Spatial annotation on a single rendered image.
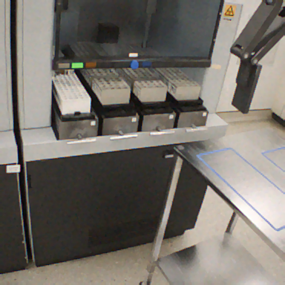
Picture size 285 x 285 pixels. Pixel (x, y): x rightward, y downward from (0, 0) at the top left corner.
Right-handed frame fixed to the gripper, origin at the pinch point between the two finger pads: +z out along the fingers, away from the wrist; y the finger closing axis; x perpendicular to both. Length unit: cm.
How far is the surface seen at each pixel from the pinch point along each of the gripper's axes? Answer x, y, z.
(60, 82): 85, -12, 33
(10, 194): 66, -35, 67
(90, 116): 67, -6, 38
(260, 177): 23, 33, 38
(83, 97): 72, -7, 33
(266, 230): 4.5, 19.6, 37.9
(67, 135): 66, -14, 44
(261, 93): 186, 200, 93
